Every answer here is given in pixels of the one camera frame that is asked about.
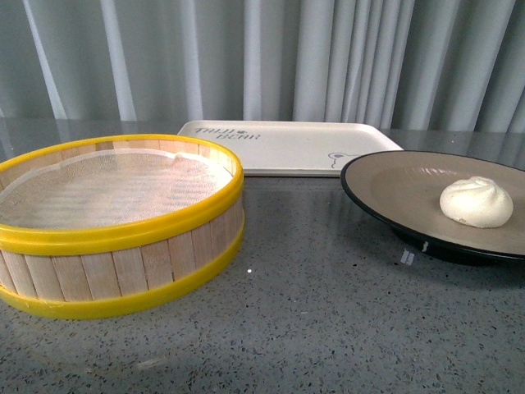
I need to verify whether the beige plate with black rim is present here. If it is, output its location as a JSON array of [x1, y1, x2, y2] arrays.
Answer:
[[340, 150, 524, 265]]

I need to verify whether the white steamed bun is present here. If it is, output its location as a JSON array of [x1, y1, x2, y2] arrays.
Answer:
[[439, 176, 514, 228]]

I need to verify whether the cream rectangular serving tray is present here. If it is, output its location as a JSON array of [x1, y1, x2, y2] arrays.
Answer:
[[179, 120, 401, 177]]

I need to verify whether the white mesh steamer liner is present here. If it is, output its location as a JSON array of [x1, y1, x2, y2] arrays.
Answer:
[[1, 149, 233, 229]]

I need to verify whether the yellow rimmed bamboo steamer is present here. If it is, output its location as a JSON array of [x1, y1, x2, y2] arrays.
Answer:
[[1, 134, 244, 319]]

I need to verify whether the grey pleated curtain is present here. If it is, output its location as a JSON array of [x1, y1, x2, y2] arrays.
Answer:
[[1, 1, 524, 133]]

